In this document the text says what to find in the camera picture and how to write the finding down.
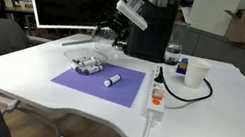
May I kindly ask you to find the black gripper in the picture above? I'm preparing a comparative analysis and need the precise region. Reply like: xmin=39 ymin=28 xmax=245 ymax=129
xmin=91 ymin=7 xmax=134 ymax=51

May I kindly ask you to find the clear plastic lid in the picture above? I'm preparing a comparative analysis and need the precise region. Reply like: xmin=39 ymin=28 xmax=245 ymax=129
xmin=89 ymin=25 xmax=121 ymax=59

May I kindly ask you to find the clear plastic container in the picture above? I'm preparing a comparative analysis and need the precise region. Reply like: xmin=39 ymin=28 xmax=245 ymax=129
xmin=60 ymin=43 xmax=110 ymax=80

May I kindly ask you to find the round metal drip tray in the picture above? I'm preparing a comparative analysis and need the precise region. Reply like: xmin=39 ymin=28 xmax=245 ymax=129
xmin=113 ymin=42 xmax=127 ymax=52

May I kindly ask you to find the silver monitor stand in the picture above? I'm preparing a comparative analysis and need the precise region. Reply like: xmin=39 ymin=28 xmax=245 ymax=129
xmin=59 ymin=24 xmax=103 ymax=54

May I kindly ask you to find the black coffee machine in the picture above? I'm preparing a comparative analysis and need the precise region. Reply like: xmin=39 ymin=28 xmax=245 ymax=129
xmin=121 ymin=0 xmax=179 ymax=65

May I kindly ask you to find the white tube with dark cap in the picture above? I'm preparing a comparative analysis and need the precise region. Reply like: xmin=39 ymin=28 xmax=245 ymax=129
xmin=83 ymin=61 xmax=105 ymax=78

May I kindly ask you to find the white tube with purple band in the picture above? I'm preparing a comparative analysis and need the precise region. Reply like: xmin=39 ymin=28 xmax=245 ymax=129
xmin=102 ymin=71 xmax=123 ymax=90

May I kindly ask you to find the white tube with purple cap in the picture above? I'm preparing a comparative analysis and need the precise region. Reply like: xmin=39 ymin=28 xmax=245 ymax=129
xmin=67 ymin=60 xmax=89 ymax=76

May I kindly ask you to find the purple mat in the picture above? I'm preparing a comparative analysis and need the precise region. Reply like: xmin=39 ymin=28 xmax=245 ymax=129
xmin=48 ymin=54 xmax=148 ymax=110

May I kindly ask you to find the blue yellow toy block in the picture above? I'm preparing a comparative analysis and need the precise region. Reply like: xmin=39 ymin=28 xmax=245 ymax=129
xmin=176 ymin=56 xmax=190 ymax=76

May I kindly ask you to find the white power strip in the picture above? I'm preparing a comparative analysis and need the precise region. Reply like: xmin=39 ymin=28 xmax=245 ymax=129
xmin=143 ymin=64 xmax=173 ymax=123

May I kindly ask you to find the white paper cup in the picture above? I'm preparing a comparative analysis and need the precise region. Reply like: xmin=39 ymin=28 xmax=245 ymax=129
xmin=182 ymin=57 xmax=213 ymax=91

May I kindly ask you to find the wooden background desk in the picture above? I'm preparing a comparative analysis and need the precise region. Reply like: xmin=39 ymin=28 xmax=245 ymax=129
xmin=0 ymin=1 xmax=37 ymax=30

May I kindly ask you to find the white board panel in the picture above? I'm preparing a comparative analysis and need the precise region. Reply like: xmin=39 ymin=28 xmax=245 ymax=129
xmin=187 ymin=0 xmax=244 ymax=40

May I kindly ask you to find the white leg with caster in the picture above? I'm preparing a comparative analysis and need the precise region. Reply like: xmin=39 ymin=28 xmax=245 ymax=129
xmin=0 ymin=96 xmax=74 ymax=137

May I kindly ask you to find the grey cabinet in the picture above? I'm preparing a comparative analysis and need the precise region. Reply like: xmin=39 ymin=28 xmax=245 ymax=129
xmin=173 ymin=25 xmax=245 ymax=101

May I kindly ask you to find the black power cable with plug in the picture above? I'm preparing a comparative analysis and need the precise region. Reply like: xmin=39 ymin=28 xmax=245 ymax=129
xmin=151 ymin=66 xmax=217 ymax=107

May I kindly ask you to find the thin white cable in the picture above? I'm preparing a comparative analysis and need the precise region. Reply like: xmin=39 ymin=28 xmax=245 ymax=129
xmin=163 ymin=96 xmax=194 ymax=114

